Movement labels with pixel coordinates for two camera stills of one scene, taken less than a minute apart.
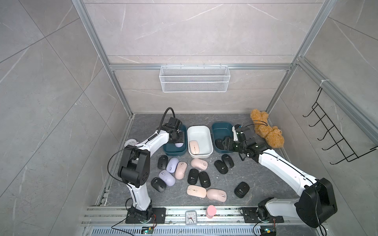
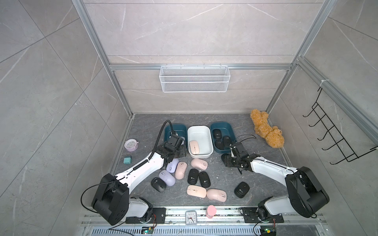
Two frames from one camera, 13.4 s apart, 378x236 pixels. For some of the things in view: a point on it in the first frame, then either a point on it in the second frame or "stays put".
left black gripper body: (179, 137) → (181, 153)
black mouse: (228, 161) stays put
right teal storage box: (220, 130) stays put
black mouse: (193, 176) stays put
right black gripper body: (235, 145) → (236, 161)
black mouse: (221, 166) → (217, 133)
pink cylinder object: (210, 211) stays put
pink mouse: (194, 147) stays put
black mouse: (218, 142) stays put
